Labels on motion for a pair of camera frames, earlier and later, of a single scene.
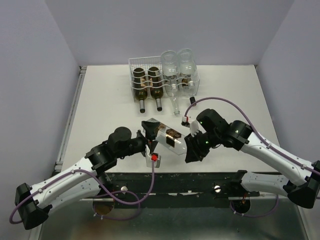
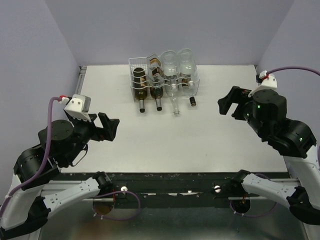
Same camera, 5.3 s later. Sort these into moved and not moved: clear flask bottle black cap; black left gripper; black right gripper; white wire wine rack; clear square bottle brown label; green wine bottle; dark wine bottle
Moved: black left gripper; black right gripper; clear flask bottle black cap
Not moved: white wire wine rack; dark wine bottle; green wine bottle; clear square bottle brown label
